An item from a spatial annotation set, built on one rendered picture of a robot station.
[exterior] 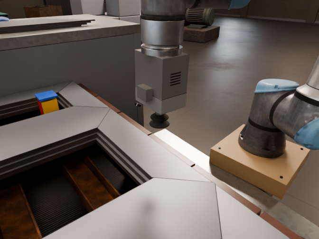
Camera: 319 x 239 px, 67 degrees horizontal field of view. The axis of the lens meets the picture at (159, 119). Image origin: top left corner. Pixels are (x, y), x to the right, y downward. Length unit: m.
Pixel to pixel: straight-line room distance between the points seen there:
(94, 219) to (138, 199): 0.09
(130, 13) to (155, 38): 3.27
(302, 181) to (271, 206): 1.27
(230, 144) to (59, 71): 0.75
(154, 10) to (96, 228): 0.37
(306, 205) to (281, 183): 1.10
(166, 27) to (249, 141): 0.53
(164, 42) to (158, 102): 0.11
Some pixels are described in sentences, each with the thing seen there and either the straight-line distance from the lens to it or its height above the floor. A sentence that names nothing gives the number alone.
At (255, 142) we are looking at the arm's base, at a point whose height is 0.78.
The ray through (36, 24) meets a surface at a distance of 1.17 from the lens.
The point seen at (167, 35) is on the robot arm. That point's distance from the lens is 0.41.
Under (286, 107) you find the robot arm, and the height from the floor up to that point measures 0.93.
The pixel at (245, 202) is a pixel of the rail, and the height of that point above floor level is 0.83.
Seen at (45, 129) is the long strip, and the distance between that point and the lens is 0.75.
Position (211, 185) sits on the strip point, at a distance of 0.52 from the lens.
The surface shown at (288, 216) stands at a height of 0.68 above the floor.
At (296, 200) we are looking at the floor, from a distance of 1.86.
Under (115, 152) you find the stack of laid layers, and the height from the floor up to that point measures 0.84.
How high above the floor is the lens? 1.21
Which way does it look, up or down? 29 degrees down
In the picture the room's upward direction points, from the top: straight up
